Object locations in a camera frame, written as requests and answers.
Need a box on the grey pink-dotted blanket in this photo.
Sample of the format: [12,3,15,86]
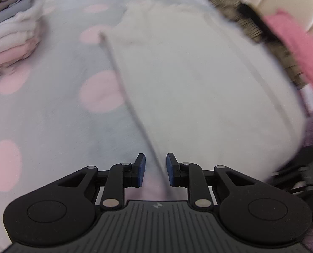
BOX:
[0,0,308,251]

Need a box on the white shirt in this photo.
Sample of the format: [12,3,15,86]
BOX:
[98,0,307,198]

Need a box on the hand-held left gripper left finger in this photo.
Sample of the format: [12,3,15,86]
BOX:
[58,153,146,212]

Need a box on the stack of folded clothes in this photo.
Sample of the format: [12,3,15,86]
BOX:
[0,0,45,75]

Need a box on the black garment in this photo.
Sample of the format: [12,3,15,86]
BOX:
[238,3,285,45]

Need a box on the brown striped garment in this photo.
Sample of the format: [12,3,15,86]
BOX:
[208,0,308,89]

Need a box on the pink garment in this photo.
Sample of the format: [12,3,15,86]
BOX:
[262,8,313,99]

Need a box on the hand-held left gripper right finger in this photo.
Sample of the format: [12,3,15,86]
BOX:
[166,153,253,212]

